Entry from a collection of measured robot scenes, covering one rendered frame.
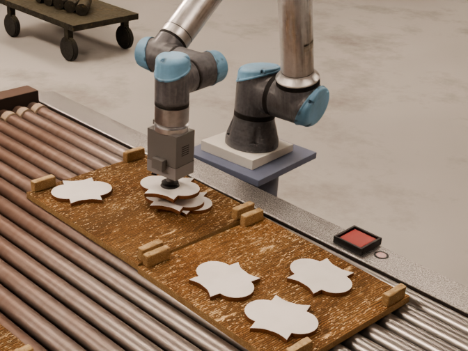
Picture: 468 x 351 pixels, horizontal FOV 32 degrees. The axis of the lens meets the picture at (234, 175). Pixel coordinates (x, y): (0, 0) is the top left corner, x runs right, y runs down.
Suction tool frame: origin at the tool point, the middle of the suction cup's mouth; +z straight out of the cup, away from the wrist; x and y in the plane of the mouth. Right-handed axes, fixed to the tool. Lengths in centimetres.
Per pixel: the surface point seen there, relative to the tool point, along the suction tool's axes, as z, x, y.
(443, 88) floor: 98, 391, -91
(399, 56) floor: 98, 434, -146
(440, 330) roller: 6, -1, 68
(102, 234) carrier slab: 3.6, -19.9, -1.4
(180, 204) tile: 1.7, -1.2, 4.3
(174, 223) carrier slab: 3.7, -6.2, 6.8
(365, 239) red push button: 4.4, 17.4, 41.4
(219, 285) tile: 2.7, -20.2, 30.2
